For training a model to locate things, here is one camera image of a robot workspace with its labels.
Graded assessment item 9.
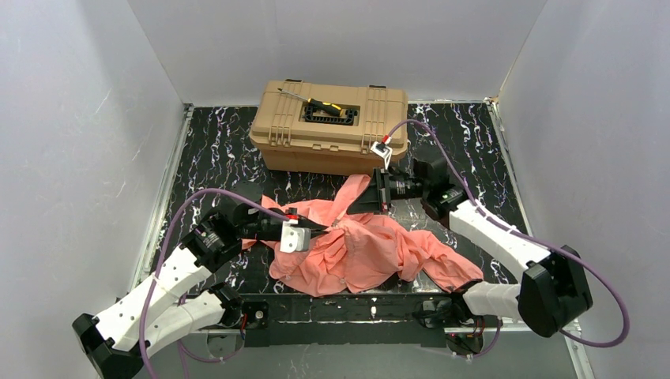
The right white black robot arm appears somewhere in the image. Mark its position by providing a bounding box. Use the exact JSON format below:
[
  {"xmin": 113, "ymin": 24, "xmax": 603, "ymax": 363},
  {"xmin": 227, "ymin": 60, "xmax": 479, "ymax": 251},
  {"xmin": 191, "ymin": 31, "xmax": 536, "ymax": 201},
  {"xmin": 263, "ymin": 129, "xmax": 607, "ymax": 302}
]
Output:
[{"xmin": 347, "ymin": 158, "xmax": 593, "ymax": 337}]

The pink jacket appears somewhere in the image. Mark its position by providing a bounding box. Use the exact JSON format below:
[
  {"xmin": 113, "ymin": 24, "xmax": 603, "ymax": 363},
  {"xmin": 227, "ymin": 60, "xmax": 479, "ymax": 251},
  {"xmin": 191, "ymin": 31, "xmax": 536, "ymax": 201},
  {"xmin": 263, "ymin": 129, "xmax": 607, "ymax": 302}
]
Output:
[{"xmin": 265, "ymin": 174, "xmax": 484, "ymax": 297}]

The tan plastic toolbox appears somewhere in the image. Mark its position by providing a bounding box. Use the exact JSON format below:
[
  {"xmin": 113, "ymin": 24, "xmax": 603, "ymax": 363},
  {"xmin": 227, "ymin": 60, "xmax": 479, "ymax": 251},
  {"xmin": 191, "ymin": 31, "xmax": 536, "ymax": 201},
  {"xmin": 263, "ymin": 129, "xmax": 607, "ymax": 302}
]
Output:
[{"xmin": 249, "ymin": 79, "xmax": 408, "ymax": 176}]

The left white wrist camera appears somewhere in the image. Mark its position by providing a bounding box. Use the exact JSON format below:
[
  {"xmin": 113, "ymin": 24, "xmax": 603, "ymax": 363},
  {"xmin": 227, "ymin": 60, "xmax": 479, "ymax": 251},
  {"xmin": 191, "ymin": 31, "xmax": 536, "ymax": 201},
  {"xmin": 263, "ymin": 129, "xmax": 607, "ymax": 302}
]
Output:
[{"xmin": 280, "ymin": 215, "xmax": 311, "ymax": 253}]

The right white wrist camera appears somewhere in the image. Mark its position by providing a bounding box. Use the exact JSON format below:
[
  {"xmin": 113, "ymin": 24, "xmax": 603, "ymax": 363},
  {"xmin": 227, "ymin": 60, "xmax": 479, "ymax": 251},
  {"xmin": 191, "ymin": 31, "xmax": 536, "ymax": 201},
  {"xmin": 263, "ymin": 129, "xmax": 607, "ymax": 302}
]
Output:
[{"xmin": 371, "ymin": 135, "xmax": 393, "ymax": 170}]

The purple cable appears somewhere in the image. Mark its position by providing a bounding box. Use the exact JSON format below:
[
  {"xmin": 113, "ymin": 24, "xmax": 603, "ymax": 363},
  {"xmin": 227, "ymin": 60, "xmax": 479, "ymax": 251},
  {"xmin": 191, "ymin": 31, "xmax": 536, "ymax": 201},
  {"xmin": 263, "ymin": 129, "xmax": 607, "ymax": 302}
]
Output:
[
  {"xmin": 137, "ymin": 188, "xmax": 292, "ymax": 379},
  {"xmin": 386, "ymin": 118, "xmax": 631, "ymax": 358}
]

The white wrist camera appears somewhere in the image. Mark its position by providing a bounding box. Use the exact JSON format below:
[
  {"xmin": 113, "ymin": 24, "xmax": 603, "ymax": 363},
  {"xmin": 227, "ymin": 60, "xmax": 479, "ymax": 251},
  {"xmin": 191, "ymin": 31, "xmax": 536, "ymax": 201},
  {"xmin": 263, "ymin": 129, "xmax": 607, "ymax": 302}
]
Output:
[
  {"xmin": 371, "ymin": 135, "xmax": 393, "ymax": 170},
  {"xmin": 280, "ymin": 215, "xmax": 311, "ymax": 253}
]

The black yellow screwdriver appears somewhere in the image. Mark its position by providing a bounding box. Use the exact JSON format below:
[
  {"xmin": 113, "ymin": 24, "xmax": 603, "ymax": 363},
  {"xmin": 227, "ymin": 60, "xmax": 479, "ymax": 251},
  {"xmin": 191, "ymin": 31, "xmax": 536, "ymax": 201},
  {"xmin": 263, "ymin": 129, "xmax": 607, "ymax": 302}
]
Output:
[{"xmin": 277, "ymin": 88, "xmax": 344, "ymax": 117}]

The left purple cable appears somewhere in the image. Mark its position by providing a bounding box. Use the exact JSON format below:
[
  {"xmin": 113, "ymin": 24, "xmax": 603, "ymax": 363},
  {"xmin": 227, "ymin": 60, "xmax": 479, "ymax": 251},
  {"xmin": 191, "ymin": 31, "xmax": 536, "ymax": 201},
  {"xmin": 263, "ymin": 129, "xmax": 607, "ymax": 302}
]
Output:
[{"xmin": 137, "ymin": 188, "xmax": 292, "ymax": 379}]

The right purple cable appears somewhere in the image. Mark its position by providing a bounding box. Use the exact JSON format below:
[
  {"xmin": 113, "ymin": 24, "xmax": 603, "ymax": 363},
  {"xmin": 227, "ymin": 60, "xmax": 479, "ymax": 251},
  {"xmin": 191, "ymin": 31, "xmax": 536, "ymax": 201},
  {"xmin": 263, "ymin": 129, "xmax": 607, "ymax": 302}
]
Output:
[{"xmin": 386, "ymin": 118, "xmax": 631, "ymax": 358}]

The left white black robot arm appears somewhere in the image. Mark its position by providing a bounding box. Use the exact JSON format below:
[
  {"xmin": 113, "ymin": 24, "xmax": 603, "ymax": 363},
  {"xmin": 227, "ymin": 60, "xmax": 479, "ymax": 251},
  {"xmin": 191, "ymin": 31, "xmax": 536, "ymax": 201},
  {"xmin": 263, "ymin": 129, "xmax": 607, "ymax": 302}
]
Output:
[{"xmin": 72, "ymin": 182, "xmax": 327, "ymax": 378}]

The black toolbox handle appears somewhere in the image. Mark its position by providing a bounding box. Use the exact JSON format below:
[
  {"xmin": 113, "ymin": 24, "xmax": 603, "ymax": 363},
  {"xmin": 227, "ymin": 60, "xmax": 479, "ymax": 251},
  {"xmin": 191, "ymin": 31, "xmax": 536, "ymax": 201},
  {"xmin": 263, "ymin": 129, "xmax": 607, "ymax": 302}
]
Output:
[{"xmin": 299, "ymin": 104, "xmax": 359, "ymax": 126}]

